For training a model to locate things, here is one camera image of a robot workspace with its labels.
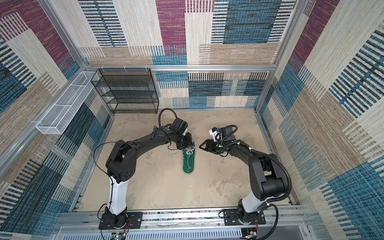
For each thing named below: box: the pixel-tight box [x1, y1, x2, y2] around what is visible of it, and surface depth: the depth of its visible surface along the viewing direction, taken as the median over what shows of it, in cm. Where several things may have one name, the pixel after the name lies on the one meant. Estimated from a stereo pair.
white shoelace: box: [185, 146, 195, 173], surface depth 93 cm
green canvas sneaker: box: [182, 137, 196, 175], surface depth 92 cm
